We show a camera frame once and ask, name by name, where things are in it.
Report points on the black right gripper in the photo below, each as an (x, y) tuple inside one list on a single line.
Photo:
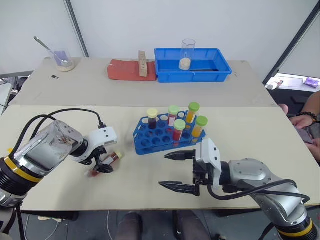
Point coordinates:
[(200, 172)]

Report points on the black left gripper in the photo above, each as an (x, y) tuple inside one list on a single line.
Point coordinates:
[(99, 151)]

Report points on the cream-capped dark red test tube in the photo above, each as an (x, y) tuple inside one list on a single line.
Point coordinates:
[(115, 157)]

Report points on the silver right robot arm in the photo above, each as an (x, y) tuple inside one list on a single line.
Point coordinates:
[(265, 180)]

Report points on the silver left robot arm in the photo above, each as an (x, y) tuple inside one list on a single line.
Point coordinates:
[(37, 152)]

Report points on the bystander's bare forearm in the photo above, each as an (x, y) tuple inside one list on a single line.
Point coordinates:
[(313, 103)]

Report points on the green-capped bright red test tube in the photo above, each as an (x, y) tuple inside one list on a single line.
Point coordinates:
[(178, 131)]

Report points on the blue test tube rack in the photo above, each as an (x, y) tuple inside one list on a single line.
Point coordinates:
[(150, 142)]

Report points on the green-capped orange test tube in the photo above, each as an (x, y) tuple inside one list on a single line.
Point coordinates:
[(192, 111), (199, 126)]

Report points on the green-capped white-labelled red test tube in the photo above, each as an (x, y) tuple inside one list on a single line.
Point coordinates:
[(173, 115)]

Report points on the yellow-capped dark red test tube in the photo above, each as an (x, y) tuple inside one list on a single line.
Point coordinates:
[(152, 118)]

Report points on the bystander's bare hand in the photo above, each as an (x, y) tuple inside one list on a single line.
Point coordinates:
[(303, 123)]

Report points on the dark rounded shape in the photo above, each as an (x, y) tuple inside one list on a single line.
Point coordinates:
[(130, 225)]

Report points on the red cloth mat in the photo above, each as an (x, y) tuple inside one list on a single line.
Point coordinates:
[(122, 71)]

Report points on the blue plastic bin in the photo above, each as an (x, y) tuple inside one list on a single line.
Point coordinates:
[(192, 76)]

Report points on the small black clip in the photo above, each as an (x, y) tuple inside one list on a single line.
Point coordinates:
[(55, 77)]

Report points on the black stand leg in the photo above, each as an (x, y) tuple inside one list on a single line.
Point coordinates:
[(20, 220)]

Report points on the wooden block with holes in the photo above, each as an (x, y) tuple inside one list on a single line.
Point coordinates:
[(142, 65)]

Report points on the glass beaker with beige grains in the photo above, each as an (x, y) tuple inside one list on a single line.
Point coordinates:
[(65, 65)]

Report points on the clear cylinder with beige powder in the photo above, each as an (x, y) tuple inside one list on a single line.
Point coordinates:
[(185, 62)]

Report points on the metal spoon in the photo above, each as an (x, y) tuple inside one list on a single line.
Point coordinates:
[(45, 46)]

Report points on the grey diagonal pole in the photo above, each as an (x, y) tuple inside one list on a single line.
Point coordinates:
[(79, 30)]

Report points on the purple crumpled item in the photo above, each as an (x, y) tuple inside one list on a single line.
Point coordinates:
[(312, 82)]

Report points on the dark diagonal pole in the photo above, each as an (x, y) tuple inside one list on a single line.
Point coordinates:
[(292, 40)]

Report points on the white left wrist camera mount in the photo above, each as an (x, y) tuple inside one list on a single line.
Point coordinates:
[(103, 135)]

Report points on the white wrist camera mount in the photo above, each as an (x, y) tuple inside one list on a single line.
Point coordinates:
[(210, 155), (103, 135)]

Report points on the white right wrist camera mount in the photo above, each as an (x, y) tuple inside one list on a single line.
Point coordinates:
[(210, 155)]

